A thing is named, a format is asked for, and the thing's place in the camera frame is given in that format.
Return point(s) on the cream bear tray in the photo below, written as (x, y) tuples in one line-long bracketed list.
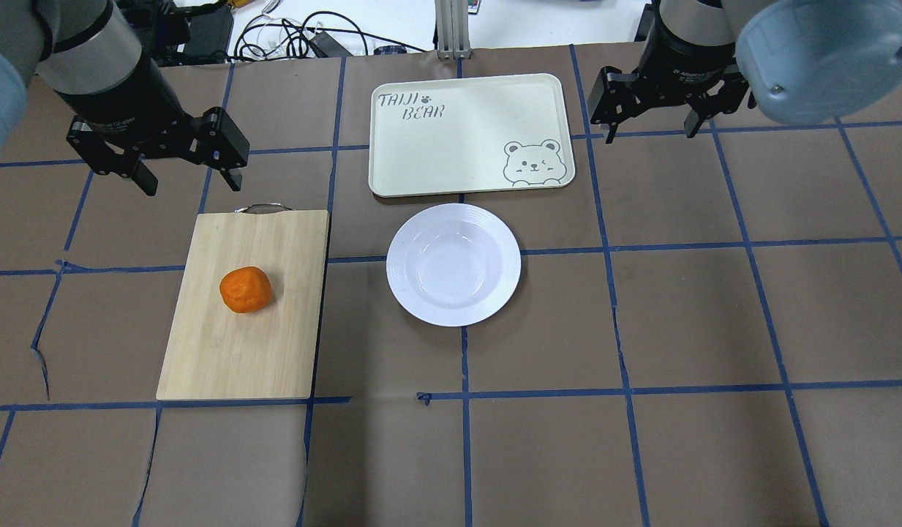
[(477, 135)]

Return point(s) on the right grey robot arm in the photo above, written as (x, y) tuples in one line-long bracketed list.
[(798, 62)]

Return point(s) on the orange fruit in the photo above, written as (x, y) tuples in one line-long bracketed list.
[(246, 290)]

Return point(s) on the black power adapter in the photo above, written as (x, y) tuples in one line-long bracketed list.
[(323, 45)]

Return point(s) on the black electronics box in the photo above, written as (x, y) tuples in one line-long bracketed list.
[(174, 35)]

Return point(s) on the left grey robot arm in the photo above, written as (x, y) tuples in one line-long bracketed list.
[(125, 112)]

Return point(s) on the white round plate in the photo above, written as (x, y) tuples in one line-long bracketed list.
[(453, 265)]

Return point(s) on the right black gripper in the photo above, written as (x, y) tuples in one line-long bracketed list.
[(690, 55)]

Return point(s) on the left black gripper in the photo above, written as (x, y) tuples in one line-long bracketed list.
[(127, 101)]

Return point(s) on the aluminium profile post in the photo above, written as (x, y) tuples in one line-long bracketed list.
[(452, 30)]

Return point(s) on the wooden cutting board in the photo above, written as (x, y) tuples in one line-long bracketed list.
[(247, 316)]

